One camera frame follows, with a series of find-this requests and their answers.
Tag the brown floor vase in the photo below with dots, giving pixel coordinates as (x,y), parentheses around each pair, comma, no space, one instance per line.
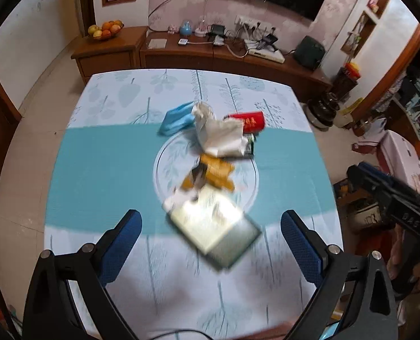
(344,81)

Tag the white power strip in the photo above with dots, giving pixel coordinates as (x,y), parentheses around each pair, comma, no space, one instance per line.
(254,23)

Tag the flat white pad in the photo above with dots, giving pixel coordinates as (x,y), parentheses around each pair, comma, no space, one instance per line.
(157,43)

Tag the blue figurine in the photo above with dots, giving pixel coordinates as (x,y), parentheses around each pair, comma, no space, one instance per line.
(186,27)

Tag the table with pink cloth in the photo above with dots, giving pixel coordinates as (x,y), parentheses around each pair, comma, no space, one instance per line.
(401,152)

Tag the blue face mask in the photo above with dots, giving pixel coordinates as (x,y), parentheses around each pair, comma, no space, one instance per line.
(176,120)

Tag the person's right forearm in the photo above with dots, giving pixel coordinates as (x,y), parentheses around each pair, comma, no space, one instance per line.
(418,304)

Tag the white cardboard box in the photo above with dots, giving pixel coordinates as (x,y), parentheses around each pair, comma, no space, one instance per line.
(369,217)

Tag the red box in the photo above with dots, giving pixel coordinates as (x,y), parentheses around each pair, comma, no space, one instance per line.
(249,119)

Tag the white set-top box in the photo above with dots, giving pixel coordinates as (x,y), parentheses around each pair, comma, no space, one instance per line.
(266,56)

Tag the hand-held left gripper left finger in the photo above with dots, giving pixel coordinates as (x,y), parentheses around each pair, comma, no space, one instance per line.
(119,248)

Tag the small white device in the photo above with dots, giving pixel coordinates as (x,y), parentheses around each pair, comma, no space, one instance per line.
(183,41)

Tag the fruit bowl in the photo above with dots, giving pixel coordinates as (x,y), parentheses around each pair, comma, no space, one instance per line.
(104,32)

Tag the black boxy appliance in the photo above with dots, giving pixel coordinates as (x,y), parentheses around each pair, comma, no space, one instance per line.
(309,53)

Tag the silver foil packet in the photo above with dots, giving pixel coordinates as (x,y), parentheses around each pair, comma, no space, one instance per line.
(213,226)

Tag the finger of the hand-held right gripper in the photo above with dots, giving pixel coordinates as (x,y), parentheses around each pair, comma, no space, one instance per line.
(369,189)
(383,177)

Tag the person's right hand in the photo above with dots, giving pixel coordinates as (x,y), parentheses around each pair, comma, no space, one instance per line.
(395,255)

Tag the white paper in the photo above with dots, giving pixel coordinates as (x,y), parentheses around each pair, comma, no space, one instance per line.
(220,134)

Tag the gold foil wrapper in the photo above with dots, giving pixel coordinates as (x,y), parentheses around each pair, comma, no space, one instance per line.
(215,170)

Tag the black pot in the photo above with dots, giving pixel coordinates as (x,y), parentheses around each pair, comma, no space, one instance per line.
(321,109)

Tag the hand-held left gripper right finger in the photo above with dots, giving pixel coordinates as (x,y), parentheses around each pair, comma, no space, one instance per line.
(302,248)

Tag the wooden TV cabinet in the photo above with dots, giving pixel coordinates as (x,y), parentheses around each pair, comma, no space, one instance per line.
(196,56)

